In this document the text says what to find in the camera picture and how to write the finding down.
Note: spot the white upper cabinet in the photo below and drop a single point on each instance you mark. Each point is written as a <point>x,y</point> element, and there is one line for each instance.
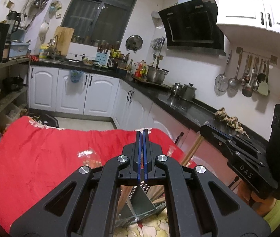
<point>259,14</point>

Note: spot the dark green utensil caddy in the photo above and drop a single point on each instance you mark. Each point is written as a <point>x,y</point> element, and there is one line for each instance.
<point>138,206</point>

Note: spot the black range hood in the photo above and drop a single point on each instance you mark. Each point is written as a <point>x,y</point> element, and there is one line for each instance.
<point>192,25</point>

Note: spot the large steel stockpot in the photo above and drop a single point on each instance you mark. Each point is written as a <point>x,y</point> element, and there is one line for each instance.
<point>155,75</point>

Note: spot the hanging strainer ladle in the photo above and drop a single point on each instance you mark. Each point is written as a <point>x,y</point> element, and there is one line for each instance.
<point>221,80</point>

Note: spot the steel kettle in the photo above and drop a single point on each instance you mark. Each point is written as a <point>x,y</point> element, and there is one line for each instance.
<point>176,88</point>

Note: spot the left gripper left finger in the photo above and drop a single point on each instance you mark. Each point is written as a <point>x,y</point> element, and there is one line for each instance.
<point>85,203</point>

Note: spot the hanging glass pot lid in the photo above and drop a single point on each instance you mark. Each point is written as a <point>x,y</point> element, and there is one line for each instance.
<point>134,43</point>

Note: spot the red floral tablecloth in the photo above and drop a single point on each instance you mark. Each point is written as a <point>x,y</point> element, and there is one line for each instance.
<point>35,159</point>

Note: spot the blue knife block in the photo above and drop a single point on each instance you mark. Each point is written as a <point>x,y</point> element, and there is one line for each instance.
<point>102,58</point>

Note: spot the person right hand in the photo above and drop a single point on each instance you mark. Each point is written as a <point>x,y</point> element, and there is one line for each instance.
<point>264,205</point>

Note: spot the wooden cutting board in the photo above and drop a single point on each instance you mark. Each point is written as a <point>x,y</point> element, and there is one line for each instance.
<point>64,38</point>

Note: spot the dark kitchen window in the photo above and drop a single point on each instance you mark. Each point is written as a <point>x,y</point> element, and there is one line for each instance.
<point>103,20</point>

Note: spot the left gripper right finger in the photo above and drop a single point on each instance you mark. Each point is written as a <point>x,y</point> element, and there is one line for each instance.
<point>197,202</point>

